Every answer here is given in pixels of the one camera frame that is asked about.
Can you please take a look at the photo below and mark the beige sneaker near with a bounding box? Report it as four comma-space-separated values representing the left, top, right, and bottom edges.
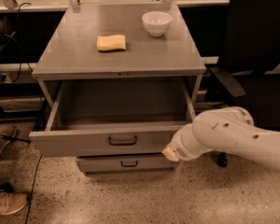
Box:
0, 190, 28, 216

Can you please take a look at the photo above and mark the grey bottom drawer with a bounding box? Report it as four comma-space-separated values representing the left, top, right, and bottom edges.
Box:
77, 153, 178, 174

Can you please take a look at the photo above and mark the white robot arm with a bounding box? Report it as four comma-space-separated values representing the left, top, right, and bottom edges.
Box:
162, 106, 280, 173

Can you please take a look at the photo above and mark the grey drawer cabinet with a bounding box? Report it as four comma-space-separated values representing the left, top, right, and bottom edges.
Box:
32, 2, 207, 175

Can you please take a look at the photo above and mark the white and yellow gripper body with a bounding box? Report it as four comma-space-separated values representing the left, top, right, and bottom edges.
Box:
168, 123, 211, 161

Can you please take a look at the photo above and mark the black top drawer handle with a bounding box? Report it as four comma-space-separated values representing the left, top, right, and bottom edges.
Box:
107, 135, 138, 147

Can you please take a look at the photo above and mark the grey top drawer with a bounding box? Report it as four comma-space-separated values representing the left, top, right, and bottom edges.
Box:
30, 77, 193, 157

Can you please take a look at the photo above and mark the black cable on floor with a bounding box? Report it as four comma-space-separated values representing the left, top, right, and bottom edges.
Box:
23, 154, 43, 224

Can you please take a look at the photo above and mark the black hanging cable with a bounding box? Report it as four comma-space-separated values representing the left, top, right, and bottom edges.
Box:
4, 2, 35, 83

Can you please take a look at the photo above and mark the beige sneaker far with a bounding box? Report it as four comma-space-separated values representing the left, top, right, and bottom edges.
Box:
0, 125, 17, 155

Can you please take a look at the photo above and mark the grey drawer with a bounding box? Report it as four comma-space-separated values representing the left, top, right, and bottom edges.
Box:
77, 153, 178, 174
30, 77, 193, 157

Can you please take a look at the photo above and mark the beige sneaker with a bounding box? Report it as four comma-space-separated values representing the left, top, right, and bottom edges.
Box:
0, 125, 17, 155
0, 190, 28, 216

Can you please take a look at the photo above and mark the white ceramic bowl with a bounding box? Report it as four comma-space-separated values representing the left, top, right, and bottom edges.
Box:
142, 11, 173, 37

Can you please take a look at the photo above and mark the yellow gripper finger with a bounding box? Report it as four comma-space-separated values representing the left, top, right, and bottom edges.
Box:
161, 144, 179, 162

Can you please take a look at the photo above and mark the black bottom drawer handle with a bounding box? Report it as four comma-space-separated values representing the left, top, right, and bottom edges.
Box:
120, 161, 138, 168

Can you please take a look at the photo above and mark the black office chair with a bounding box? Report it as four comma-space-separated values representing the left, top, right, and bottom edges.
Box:
195, 0, 280, 168

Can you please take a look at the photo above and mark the yellow sponge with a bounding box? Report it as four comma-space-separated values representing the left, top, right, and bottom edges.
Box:
96, 35, 126, 51

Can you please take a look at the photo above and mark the black drawer handle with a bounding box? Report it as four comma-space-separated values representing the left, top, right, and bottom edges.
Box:
120, 161, 138, 168
107, 135, 138, 147

